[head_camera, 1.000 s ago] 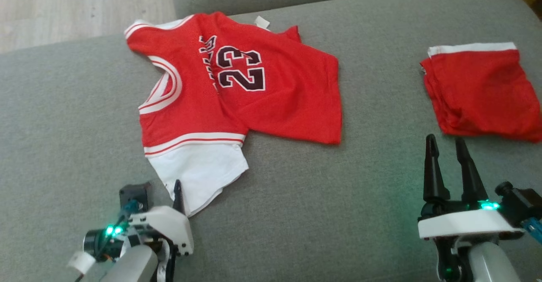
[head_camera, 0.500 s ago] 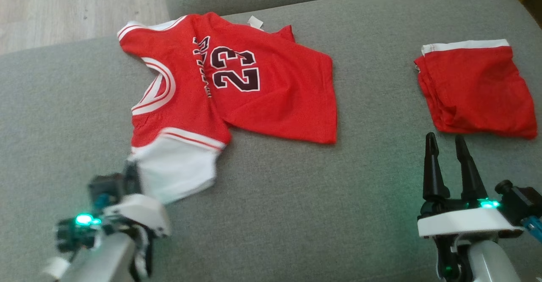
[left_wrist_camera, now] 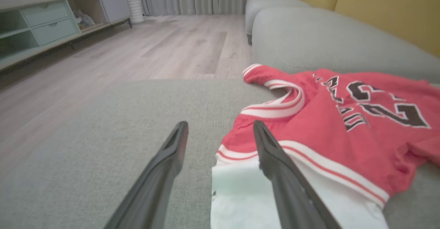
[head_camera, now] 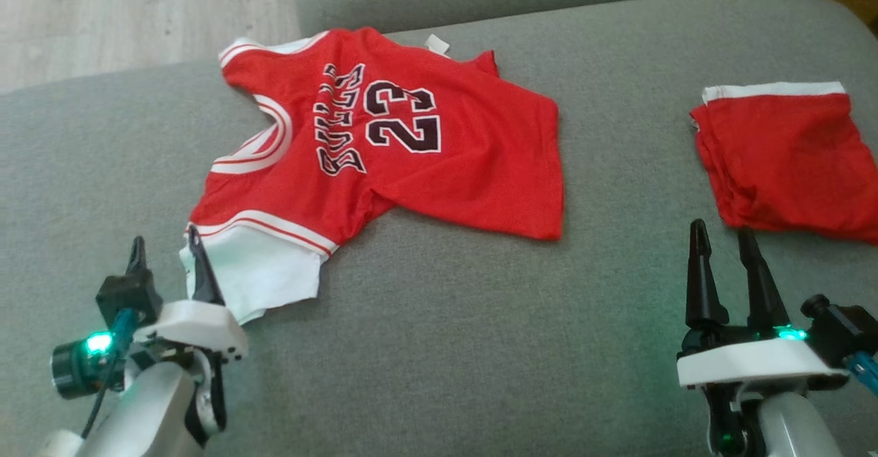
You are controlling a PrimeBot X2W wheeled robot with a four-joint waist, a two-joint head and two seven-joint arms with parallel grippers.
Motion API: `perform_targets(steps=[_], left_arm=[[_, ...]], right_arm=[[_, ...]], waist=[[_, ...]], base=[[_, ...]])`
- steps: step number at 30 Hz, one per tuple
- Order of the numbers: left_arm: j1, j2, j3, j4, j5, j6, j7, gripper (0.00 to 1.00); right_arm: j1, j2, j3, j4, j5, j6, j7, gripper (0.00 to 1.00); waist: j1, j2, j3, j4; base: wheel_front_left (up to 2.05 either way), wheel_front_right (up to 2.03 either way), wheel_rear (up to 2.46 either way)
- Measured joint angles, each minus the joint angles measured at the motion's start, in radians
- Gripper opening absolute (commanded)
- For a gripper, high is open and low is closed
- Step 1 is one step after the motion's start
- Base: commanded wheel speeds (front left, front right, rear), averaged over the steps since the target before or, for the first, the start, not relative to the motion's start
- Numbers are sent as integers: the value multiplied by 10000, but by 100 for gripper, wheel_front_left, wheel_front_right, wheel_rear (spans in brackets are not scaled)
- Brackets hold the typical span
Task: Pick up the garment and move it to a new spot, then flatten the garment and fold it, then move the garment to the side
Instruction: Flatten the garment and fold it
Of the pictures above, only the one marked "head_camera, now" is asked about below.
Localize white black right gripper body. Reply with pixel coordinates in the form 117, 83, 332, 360
676, 325, 851, 389

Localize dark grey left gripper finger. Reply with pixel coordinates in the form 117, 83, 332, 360
126, 235, 149, 277
186, 224, 226, 306

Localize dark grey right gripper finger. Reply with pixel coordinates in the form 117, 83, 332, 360
737, 228, 792, 333
685, 218, 730, 331

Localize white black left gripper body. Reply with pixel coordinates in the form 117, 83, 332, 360
133, 298, 250, 363

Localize red shorts with white stripe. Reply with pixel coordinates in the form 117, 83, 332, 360
689, 81, 878, 246

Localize red white basketball jersey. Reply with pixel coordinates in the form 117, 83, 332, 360
179, 26, 566, 326

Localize large grey fabric ottoman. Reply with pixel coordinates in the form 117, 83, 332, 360
0, 0, 878, 457

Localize blue left camera cable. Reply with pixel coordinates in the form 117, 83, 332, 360
81, 308, 139, 438

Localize blue camera cable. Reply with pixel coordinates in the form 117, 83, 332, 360
846, 350, 878, 397
81, 308, 139, 438

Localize blue right camera cable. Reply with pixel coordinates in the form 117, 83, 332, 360
846, 350, 878, 397

